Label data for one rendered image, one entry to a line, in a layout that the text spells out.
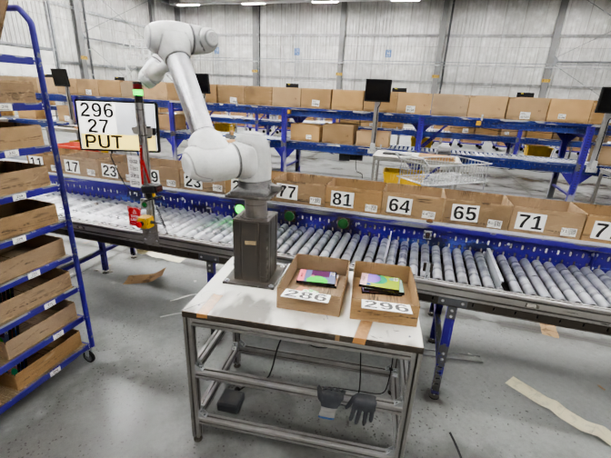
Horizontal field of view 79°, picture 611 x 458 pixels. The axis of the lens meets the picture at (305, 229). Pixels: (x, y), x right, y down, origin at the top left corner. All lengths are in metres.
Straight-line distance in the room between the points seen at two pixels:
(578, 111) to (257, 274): 6.28
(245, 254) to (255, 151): 0.50
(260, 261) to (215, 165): 0.51
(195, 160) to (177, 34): 0.59
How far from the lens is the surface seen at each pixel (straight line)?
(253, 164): 1.65
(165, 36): 1.88
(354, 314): 1.62
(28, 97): 2.26
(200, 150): 1.58
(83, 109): 2.70
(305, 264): 1.96
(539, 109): 7.18
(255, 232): 1.74
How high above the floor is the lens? 1.64
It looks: 20 degrees down
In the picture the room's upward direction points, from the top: 3 degrees clockwise
